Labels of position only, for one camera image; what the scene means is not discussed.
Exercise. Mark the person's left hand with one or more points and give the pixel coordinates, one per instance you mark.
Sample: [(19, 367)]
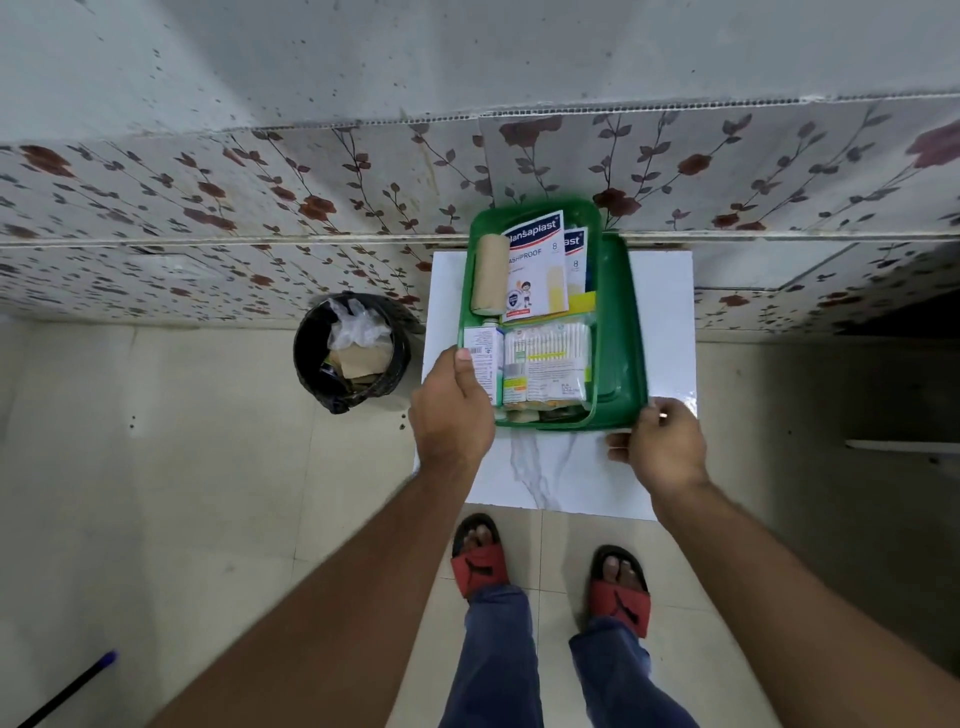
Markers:
[(450, 420)]

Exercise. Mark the person's right hand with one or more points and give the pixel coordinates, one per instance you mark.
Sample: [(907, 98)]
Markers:
[(667, 450)]

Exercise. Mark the person's left thumb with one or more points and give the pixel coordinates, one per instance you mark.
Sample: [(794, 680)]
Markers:
[(469, 371)]

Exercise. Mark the person's right thumb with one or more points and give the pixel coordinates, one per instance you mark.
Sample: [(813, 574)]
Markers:
[(619, 447)]

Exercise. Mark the green plastic tray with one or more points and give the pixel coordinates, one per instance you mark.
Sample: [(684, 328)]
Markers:
[(480, 225), (621, 337)]

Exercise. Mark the person's left forearm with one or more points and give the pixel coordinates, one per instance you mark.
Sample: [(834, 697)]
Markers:
[(337, 607)]

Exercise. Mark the person's right forearm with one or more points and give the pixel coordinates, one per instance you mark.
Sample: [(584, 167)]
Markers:
[(795, 600)]

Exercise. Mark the white ointment box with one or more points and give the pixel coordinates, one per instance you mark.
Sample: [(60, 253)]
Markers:
[(486, 364)]

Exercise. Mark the clear cotton swab packet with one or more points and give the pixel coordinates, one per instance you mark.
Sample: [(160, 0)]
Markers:
[(547, 360)]

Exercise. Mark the beige bandage roll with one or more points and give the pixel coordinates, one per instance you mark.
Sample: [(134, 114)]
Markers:
[(490, 274)]

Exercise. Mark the brown cardboard scrap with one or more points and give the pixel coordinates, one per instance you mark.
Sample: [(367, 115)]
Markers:
[(364, 361)]

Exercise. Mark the crumpled clear plastic wrapper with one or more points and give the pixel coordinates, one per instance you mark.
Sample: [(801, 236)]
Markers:
[(358, 324)]

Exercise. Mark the white plaster box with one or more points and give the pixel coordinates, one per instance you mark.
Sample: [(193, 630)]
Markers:
[(534, 262), (576, 262)]

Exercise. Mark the yellow flat packet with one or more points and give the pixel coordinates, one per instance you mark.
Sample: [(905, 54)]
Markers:
[(583, 302)]

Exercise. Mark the red right sandal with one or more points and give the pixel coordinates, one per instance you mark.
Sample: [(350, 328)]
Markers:
[(619, 600)]

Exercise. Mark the red sandal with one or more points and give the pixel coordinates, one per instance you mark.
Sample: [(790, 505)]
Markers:
[(619, 600), (480, 566)]

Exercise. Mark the black trash bin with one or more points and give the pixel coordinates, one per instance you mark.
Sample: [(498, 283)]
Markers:
[(311, 360)]

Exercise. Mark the red left sandal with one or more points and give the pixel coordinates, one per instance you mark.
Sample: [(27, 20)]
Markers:
[(480, 566)]

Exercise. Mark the person's right leg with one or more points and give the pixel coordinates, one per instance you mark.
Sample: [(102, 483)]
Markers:
[(622, 682)]

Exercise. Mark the person's leg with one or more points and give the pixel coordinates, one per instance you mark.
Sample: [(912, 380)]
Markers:
[(622, 682), (495, 660)]

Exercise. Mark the person's left leg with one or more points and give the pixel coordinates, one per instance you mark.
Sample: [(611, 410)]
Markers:
[(495, 660)]

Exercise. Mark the black stick with blue tip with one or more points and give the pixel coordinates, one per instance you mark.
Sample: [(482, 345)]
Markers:
[(71, 688)]

